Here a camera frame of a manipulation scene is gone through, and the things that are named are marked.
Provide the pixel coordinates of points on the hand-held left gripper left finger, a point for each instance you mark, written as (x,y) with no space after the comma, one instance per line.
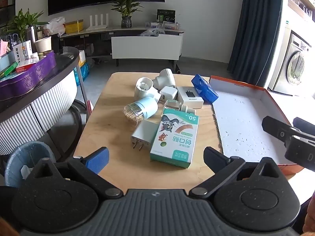
(98,158)

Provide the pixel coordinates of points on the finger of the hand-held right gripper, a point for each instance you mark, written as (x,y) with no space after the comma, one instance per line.
(305,127)
(275,127)

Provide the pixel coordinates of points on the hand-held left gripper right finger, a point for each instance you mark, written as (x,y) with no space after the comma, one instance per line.
(214,159)

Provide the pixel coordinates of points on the orange white cardboard box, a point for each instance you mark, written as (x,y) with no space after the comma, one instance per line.
(246,118)

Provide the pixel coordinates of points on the green white bandage box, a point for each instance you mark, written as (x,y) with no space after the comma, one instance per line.
(174,140)

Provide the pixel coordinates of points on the white power adapter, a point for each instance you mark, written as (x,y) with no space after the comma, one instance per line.
(145,132)

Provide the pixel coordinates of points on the white charger packaging box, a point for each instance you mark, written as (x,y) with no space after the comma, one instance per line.
(190,98)

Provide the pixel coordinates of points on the small grey clear-capped item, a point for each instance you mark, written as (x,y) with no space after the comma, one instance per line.
(172,104)

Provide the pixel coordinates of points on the light blue toothpick dispenser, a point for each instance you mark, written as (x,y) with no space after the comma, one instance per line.
(147,107)

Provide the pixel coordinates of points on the blue plastic box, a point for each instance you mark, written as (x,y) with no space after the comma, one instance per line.
(204,88)

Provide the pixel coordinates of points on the small white USB charger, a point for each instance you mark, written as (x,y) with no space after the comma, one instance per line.
(168,94)

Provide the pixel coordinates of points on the round white plug adapter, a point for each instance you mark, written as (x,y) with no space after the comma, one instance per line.
(147,92)

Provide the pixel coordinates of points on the white plug-in device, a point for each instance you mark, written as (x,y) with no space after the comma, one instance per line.
(165,77)

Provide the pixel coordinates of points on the silver washing machine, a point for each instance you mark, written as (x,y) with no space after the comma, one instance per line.
(292,66)

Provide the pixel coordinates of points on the trash bin with blue bag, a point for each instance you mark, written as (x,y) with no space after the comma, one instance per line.
(29,157)

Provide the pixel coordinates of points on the curved ribbed counter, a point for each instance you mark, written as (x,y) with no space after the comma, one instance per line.
(49,98)

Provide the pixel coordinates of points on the blue plastic bag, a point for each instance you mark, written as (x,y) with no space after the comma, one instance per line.
(82,75)

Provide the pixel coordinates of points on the black rolled mat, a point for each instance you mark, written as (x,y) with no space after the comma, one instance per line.
(177,68)

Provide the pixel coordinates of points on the dark blue curtain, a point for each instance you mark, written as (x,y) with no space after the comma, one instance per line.
(256,29)

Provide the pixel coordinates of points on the purple patterned box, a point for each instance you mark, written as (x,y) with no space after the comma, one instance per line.
(32,78)

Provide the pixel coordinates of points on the person's left leg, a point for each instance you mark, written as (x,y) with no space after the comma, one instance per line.
(7,227)

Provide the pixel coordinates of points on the red flat box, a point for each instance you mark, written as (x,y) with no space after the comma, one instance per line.
(25,67)

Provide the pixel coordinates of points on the long low TV cabinet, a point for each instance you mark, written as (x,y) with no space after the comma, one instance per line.
(98,33)

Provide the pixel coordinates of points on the green flat box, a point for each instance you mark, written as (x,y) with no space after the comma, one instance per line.
(8,70)

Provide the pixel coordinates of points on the white paper cup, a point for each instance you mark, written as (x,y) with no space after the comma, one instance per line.
(43,44)

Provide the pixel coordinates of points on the white medicine box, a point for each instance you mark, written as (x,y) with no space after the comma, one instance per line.
(22,51)

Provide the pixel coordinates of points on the yellow box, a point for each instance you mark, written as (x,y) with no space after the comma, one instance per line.
(73,27)

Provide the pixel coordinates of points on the white router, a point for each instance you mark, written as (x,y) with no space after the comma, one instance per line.
(97,24)

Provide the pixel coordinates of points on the grey plastic bag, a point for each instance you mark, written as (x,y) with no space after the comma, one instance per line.
(152,32)

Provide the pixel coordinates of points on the steel tumbler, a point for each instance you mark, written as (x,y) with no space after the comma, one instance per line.
(31,36)

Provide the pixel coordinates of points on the dark patterned vase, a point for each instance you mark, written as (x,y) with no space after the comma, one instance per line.
(126,22)

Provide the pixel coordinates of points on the white plastic bag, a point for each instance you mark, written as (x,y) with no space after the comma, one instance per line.
(56,25)

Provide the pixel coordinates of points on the clear plastic organisers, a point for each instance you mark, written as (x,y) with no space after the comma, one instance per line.
(162,25)

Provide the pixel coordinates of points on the black green box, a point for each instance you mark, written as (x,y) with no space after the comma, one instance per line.
(166,16)

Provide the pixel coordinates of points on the green bamboo plant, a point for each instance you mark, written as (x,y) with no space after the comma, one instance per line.
(22,22)

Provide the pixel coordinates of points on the green potted plant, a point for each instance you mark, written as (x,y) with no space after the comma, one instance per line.
(126,2)

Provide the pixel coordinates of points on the wall shelf with glasses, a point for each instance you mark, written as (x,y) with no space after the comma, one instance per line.
(301,0)

